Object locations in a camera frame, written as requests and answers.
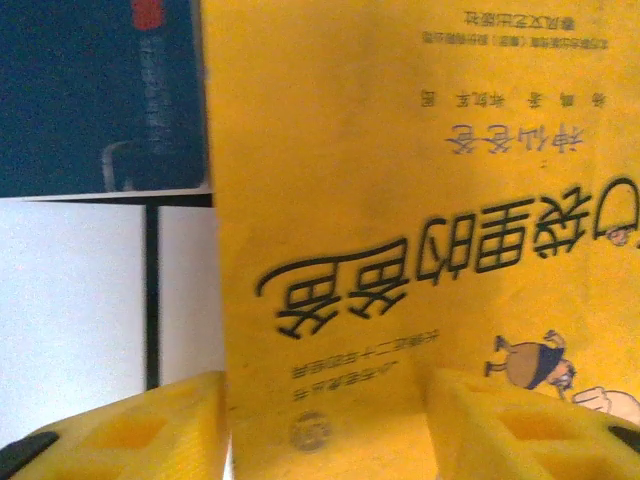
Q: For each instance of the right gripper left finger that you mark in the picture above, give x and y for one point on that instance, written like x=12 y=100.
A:
x=125 y=440

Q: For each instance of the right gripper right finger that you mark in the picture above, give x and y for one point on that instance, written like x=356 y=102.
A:
x=525 y=440

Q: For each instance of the yellow picture book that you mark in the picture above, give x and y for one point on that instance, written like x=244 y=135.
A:
x=375 y=175

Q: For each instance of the dark blue book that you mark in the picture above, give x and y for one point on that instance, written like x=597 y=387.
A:
x=75 y=100

